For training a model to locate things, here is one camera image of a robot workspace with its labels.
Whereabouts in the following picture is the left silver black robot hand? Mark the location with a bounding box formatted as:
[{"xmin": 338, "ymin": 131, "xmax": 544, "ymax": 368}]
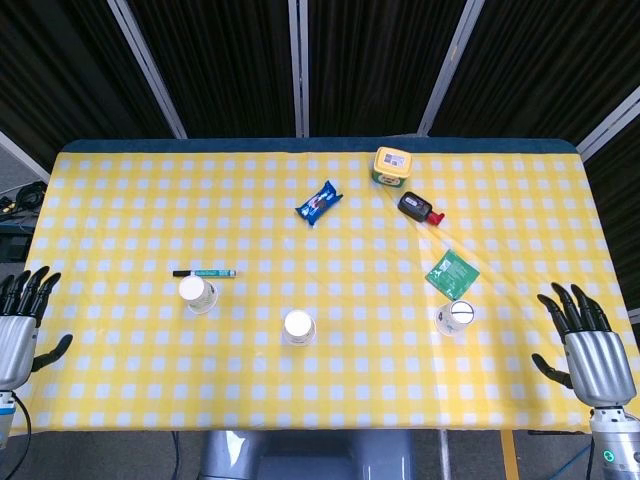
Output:
[{"xmin": 0, "ymin": 266, "xmax": 74, "ymax": 392}]

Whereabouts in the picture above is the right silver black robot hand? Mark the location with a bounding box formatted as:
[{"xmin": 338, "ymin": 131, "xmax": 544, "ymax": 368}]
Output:
[{"xmin": 531, "ymin": 282, "xmax": 640, "ymax": 407}]

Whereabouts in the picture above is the white cup large blue flower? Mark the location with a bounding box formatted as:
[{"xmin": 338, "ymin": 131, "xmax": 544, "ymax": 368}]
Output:
[{"xmin": 435, "ymin": 299, "xmax": 475, "ymax": 338}]

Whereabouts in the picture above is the white cup green flower print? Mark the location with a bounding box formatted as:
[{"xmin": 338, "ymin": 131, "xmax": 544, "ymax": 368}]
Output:
[{"xmin": 178, "ymin": 274, "xmax": 220, "ymax": 315}]

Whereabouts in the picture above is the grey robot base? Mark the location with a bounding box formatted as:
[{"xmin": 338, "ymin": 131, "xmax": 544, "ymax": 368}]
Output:
[{"xmin": 198, "ymin": 429, "xmax": 417, "ymax": 480}]

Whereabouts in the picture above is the green square sachet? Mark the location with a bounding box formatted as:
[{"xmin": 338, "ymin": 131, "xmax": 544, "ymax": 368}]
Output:
[{"xmin": 424, "ymin": 249, "xmax": 481, "ymax": 296}]

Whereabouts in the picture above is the teal white marker pen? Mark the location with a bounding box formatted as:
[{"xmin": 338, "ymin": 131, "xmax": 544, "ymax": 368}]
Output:
[{"xmin": 172, "ymin": 269, "xmax": 238, "ymax": 279}]

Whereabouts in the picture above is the black bottle red cap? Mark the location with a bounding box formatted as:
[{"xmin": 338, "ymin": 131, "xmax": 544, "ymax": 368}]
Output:
[{"xmin": 397, "ymin": 191, "xmax": 446, "ymax": 228}]

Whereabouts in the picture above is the yellow white checked tablecloth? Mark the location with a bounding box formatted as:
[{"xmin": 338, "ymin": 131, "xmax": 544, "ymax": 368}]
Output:
[{"xmin": 9, "ymin": 148, "xmax": 640, "ymax": 437}]

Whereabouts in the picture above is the white cup small blue flower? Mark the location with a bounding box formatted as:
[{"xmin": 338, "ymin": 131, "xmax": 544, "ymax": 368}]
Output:
[{"xmin": 281, "ymin": 309, "xmax": 318, "ymax": 347}]

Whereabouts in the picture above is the yellow lidded green tub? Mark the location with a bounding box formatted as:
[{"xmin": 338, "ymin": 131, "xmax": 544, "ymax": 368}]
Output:
[{"xmin": 370, "ymin": 146, "xmax": 414, "ymax": 189}]

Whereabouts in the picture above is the blue cookie snack packet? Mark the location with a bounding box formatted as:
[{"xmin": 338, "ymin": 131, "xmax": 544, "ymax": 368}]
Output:
[{"xmin": 294, "ymin": 180, "xmax": 345, "ymax": 227}]

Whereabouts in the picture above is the blue cable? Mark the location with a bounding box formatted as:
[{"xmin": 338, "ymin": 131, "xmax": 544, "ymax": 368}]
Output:
[{"xmin": 562, "ymin": 443, "xmax": 594, "ymax": 480}]

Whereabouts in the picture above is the black cable bundle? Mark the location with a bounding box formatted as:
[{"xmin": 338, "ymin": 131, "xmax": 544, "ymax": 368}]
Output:
[{"xmin": 0, "ymin": 181, "xmax": 49, "ymax": 217}]

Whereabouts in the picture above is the white partition post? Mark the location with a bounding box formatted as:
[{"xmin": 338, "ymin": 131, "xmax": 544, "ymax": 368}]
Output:
[
  {"xmin": 287, "ymin": 0, "xmax": 311, "ymax": 139},
  {"xmin": 416, "ymin": 0, "xmax": 487, "ymax": 137},
  {"xmin": 0, "ymin": 129, "xmax": 52, "ymax": 184},
  {"xmin": 106, "ymin": 0, "xmax": 188, "ymax": 140},
  {"xmin": 575, "ymin": 85, "xmax": 640, "ymax": 162}
]

